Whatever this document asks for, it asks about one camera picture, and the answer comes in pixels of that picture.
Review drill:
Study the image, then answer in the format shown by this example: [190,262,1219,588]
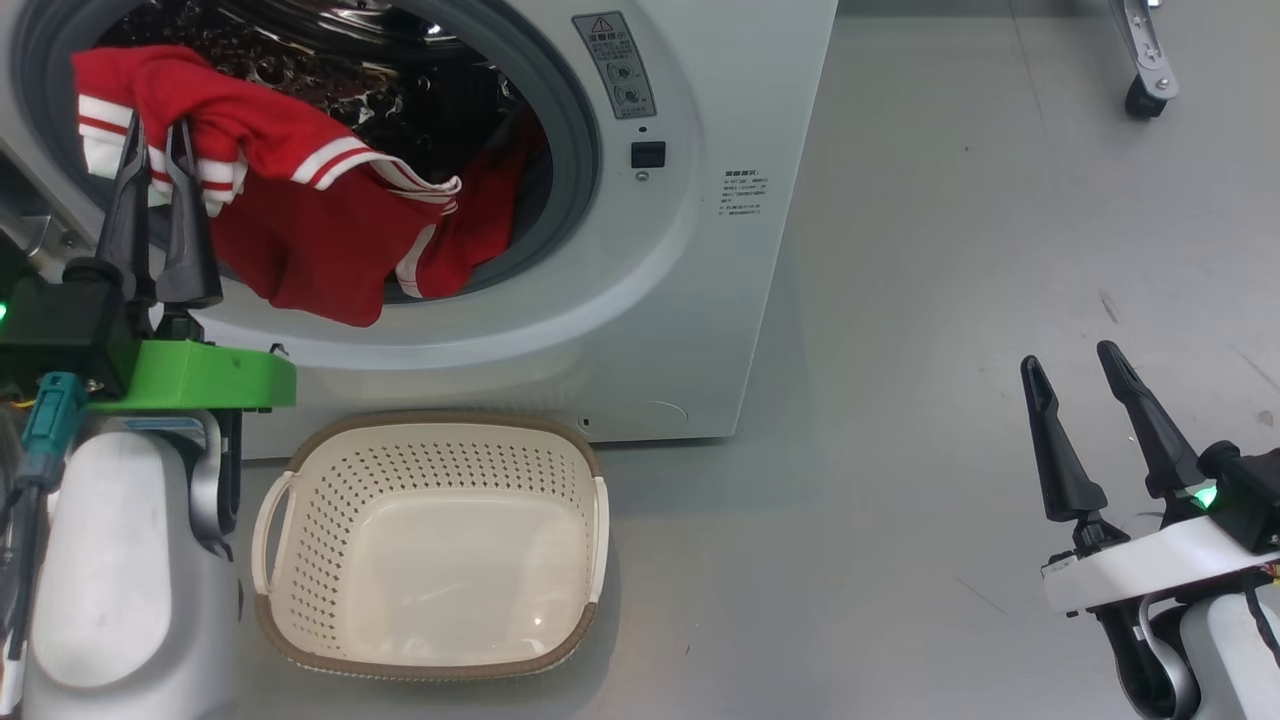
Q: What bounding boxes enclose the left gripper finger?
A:
[96,112,157,306]
[155,120,224,309]

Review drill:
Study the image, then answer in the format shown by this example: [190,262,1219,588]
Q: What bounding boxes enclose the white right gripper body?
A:
[1042,488,1280,613]

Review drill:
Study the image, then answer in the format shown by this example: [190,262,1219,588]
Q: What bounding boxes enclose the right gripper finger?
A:
[1020,355,1109,523]
[1097,340,1206,499]

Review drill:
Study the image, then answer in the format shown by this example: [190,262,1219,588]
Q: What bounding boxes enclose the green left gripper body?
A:
[88,308,298,413]

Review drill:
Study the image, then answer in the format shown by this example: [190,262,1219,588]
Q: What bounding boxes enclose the dark grey round washer door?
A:
[0,135,96,301]

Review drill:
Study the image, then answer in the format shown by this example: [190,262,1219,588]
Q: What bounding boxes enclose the red basketball jersey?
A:
[72,45,551,328]

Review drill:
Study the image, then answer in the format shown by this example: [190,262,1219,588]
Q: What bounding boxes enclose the cream perforated laundry basket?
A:
[250,410,609,683]

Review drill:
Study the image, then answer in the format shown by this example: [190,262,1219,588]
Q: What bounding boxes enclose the white front-load washing machine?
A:
[0,0,839,461]

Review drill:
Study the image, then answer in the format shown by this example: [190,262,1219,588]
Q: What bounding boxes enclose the grey caster wheel leg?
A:
[1108,0,1181,121]

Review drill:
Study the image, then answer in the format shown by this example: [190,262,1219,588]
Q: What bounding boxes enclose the grey warning sticker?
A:
[572,12,658,121]

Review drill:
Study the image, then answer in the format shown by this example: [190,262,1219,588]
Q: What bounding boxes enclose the teal plug black cable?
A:
[0,372,89,691]

